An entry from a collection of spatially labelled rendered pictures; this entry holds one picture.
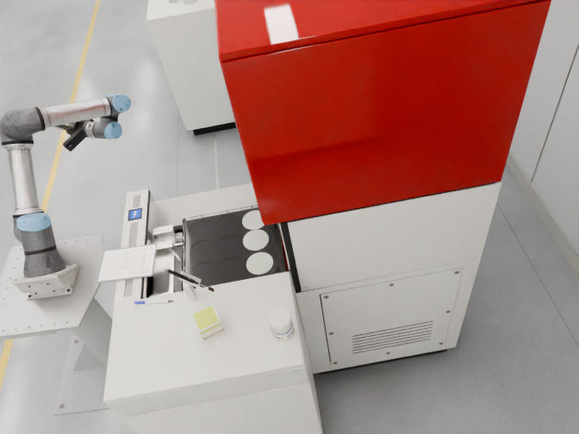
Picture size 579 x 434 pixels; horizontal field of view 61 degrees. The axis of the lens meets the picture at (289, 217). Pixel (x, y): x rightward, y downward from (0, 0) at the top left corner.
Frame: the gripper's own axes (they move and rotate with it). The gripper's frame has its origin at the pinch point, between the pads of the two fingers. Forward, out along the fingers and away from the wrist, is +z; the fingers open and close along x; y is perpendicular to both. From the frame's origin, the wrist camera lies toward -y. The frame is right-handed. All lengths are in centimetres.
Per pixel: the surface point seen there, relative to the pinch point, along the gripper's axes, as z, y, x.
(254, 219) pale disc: -104, -27, -16
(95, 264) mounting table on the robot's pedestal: -42, -57, -8
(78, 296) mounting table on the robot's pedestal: -44, -71, -4
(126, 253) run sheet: -66, -53, 4
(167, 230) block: -71, -38, -8
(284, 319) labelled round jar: -136, -68, 11
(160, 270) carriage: -76, -55, -6
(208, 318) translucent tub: -112, -72, 12
